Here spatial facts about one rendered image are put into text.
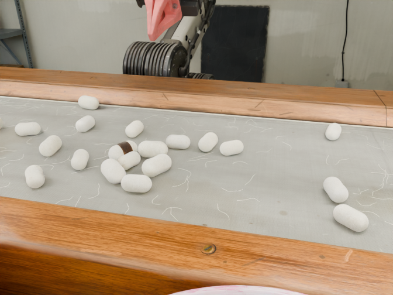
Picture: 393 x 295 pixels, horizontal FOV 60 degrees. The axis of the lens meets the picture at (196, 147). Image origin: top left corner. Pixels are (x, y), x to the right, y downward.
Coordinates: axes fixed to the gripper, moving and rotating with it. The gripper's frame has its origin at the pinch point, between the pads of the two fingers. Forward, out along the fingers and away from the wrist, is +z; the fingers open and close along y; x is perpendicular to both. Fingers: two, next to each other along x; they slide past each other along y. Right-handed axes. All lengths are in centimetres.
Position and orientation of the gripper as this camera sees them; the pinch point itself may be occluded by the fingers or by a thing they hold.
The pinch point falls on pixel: (152, 33)
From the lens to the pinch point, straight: 50.1
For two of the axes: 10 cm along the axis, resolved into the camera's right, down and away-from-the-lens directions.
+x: 1.4, 4.1, 9.0
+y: 9.7, 1.1, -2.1
